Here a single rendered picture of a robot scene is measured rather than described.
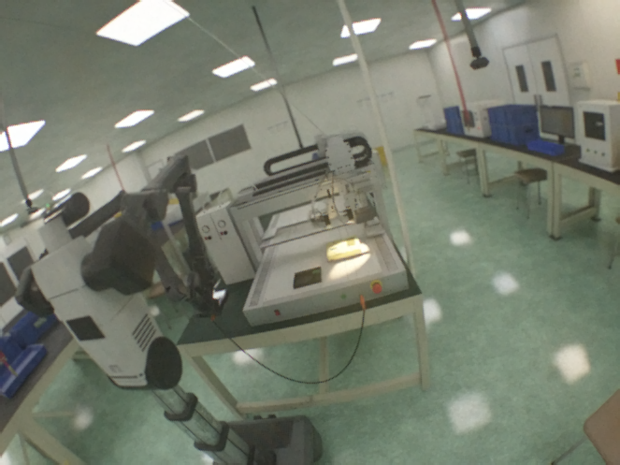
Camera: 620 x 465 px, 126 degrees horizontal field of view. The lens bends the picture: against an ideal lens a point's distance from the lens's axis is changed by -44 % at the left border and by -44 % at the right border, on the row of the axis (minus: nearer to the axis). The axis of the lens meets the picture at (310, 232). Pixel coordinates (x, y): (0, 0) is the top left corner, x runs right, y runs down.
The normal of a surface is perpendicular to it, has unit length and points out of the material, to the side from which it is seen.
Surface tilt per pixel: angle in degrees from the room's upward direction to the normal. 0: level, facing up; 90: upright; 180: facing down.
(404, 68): 90
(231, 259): 90
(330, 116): 90
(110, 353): 90
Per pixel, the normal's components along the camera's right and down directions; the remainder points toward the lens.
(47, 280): 0.00, 0.38
